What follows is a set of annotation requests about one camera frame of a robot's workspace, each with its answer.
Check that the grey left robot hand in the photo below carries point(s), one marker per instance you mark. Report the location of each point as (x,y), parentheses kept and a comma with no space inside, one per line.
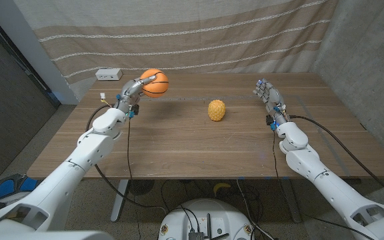
(128,96)

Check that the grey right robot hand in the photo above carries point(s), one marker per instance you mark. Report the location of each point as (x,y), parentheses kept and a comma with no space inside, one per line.
(272,100)

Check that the orange mini basketball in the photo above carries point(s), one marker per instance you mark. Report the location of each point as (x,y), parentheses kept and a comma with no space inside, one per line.
(157,87)

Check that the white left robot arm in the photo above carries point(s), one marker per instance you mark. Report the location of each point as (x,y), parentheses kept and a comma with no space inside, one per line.
(78,160)

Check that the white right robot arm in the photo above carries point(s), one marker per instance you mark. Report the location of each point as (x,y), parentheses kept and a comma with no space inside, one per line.
(328,185)

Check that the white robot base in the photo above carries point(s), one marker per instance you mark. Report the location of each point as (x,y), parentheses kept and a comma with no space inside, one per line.
(208,213)

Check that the yellow bumpy ball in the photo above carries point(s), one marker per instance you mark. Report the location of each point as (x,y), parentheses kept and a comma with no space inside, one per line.
(216,110)

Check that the white power strip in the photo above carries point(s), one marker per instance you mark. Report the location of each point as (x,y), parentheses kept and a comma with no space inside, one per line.
(108,74)

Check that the beige striped backdrop cloth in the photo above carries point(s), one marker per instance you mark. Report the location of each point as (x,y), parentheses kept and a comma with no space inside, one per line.
(178,33)

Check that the round black floor grille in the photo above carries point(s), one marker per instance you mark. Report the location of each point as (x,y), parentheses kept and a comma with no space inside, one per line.
(141,186)

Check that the yellow banana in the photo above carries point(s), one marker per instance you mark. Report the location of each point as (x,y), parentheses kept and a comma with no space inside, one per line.
(221,186)

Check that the white table leg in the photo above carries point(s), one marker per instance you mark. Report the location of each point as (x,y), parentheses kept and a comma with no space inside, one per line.
(118,200)

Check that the grey table leg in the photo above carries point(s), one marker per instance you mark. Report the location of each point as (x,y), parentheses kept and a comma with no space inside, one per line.
(292,203)

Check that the dark door panel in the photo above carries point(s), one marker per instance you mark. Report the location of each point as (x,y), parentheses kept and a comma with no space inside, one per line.
(8,106)

